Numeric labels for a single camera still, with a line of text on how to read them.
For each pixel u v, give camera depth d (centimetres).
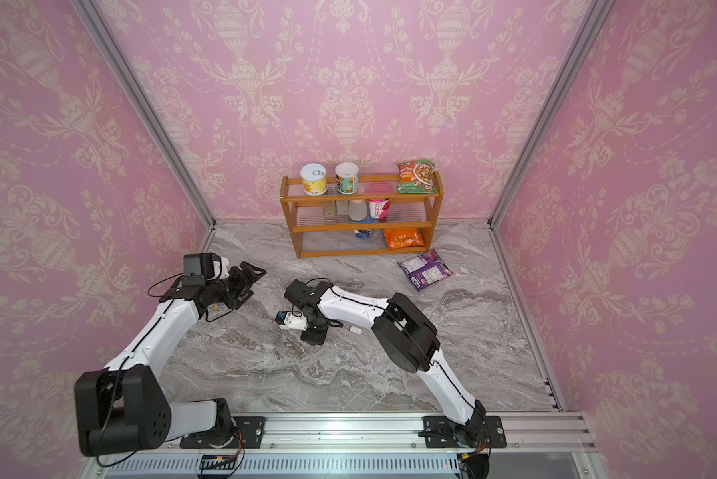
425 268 103
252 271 79
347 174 85
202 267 67
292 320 82
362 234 112
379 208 97
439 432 74
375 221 110
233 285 76
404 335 53
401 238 110
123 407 41
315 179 85
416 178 87
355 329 92
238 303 81
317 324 78
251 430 75
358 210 100
